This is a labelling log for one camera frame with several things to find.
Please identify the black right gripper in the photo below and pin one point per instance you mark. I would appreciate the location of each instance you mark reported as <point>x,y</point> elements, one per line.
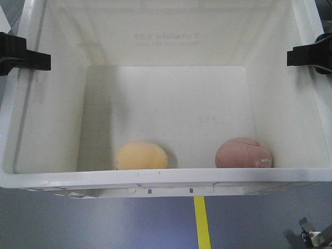
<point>317,55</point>

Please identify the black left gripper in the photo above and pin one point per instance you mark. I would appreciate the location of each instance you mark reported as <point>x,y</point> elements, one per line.
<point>14,54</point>

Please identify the pink plush ball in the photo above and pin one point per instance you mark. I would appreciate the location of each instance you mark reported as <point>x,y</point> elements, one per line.
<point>243,152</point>

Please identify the white plastic tote box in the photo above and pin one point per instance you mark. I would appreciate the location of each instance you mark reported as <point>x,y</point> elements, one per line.
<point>185,75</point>

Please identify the beige plush ball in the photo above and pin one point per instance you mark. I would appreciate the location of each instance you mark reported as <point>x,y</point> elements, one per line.
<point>140,155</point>

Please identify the yellow floor tape line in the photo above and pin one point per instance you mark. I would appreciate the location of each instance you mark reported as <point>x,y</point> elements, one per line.
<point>204,240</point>

